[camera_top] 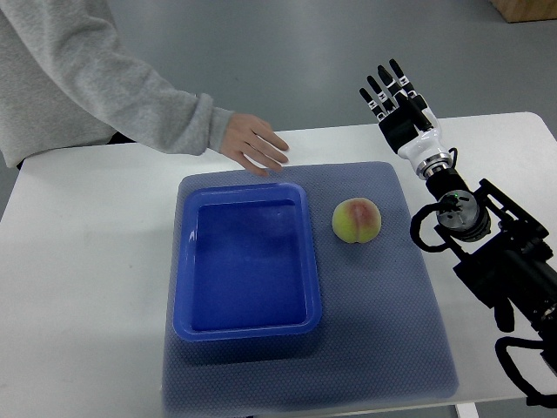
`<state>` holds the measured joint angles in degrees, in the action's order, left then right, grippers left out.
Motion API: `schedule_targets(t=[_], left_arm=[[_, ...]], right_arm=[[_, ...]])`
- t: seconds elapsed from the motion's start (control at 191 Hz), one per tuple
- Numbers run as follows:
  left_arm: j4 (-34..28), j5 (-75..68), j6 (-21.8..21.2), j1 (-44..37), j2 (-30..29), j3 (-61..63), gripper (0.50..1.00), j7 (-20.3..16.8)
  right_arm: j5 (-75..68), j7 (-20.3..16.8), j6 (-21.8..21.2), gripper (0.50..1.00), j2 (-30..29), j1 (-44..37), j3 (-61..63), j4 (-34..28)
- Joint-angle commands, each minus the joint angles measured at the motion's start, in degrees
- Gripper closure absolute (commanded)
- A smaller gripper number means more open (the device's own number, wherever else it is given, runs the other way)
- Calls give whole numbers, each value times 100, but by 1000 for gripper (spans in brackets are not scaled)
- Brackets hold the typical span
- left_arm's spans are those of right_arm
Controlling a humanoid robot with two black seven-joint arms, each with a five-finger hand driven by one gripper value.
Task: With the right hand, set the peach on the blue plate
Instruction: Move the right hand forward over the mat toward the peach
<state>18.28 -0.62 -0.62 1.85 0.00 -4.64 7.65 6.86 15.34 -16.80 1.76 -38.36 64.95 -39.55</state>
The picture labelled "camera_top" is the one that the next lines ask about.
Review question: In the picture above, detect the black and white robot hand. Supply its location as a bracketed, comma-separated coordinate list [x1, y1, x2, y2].
[359, 58, 457, 179]

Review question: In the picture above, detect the grey sweater sleeve forearm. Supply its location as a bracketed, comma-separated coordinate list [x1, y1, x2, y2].
[1, 1, 231, 167]

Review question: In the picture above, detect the blue plastic tray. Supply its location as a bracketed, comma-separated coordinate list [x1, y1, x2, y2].
[172, 183, 322, 342]

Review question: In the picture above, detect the yellow-red peach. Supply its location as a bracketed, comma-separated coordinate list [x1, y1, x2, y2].
[332, 198, 382, 244]

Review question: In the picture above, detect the wooden box corner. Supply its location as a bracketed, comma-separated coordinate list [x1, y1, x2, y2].
[491, 0, 556, 24]

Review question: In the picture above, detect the person's bare hand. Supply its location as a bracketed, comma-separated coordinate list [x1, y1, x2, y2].
[218, 113, 289, 177]

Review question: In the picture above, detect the white table leg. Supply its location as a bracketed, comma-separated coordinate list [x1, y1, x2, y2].
[454, 402, 480, 418]

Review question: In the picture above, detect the blue textured mat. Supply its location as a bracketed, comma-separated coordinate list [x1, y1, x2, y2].
[162, 162, 458, 417]

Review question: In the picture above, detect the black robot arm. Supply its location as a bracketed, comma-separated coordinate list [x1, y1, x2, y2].
[410, 149, 556, 408]

